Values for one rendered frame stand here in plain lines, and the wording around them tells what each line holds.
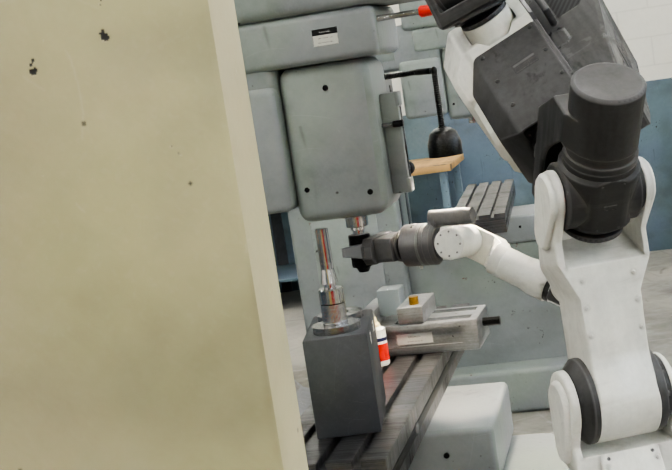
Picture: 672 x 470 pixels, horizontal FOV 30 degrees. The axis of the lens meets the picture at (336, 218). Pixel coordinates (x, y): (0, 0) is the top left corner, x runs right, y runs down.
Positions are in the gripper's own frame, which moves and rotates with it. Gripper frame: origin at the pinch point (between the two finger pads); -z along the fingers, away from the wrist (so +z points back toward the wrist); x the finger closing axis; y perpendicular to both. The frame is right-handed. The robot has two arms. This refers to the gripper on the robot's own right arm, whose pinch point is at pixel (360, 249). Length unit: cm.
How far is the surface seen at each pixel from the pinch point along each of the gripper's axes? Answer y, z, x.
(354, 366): 15.2, 15.3, 38.3
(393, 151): -19.8, 10.6, -0.7
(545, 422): 123, -61, -258
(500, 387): 35.9, 20.0, -17.4
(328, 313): 5.6, 10.4, 36.2
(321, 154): -21.8, -0.1, 10.5
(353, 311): 7.9, 9.4, 24.8
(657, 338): 122, -45, -395
